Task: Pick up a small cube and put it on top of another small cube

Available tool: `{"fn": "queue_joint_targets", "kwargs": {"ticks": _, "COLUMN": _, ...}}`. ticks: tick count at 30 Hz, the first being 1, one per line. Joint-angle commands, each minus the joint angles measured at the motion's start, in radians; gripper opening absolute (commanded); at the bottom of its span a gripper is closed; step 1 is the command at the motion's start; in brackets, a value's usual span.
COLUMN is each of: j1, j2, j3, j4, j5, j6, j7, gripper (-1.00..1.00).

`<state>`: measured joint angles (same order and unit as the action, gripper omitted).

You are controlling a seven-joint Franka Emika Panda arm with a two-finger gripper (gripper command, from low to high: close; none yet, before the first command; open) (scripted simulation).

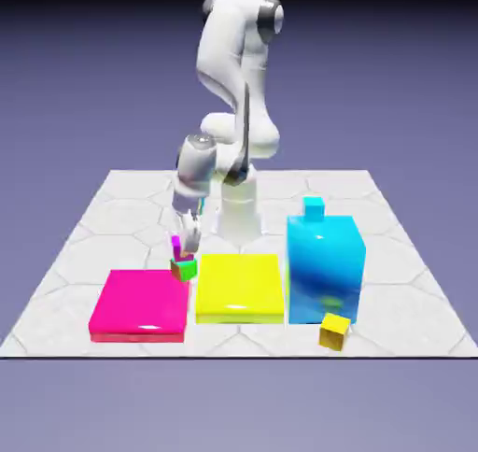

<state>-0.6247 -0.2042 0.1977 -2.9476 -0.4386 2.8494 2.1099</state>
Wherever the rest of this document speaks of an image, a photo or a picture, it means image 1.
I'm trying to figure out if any large yellow box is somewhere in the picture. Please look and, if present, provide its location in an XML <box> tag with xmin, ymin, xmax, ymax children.
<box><xmin>194</xmin><ymin>253</ymin><xmax>286</xmax><ymax>326</ymax></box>

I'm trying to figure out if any large pink box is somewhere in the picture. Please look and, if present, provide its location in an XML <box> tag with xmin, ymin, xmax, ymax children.
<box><xmin>88</xmin><ymin>268</ymin><xmax>192</xmax><ymax>345</ymax></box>

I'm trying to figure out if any large blue box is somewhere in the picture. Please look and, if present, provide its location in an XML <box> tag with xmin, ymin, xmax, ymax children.
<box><xmin>286</xmin><ymin>214</ymin><xmax>368</xmax><ymax>327</ymax></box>

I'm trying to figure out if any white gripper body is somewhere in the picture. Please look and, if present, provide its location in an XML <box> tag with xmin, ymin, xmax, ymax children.
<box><xmin>170</xmin><ymin>209</ymin><xmax>204</xmax><ymax>256</ymax></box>

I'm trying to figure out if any small yellow cube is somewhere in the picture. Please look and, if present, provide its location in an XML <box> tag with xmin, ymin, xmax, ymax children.
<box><xmin>317</xmin><ymin>312</ymin><xmax>353</xmax><ymax>353</ymax></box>

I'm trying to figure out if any small green cube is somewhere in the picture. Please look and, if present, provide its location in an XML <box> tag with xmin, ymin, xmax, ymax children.
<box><xmin>170</xmin><ymin>257</ymin><xmax>199</xmax><ymax>284</ymax></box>

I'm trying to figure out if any small magenta cube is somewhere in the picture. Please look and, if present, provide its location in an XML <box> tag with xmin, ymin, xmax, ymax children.
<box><xmin>170</xmin><ymin>234</ymin><xmax>195</xmax><ymax>263</ymax></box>

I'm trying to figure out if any small cyan cube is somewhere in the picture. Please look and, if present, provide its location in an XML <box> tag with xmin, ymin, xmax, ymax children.
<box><xmin>302</xmin><ymin>196</ymin><xmax>326</xmax><ymax>223</ymax></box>

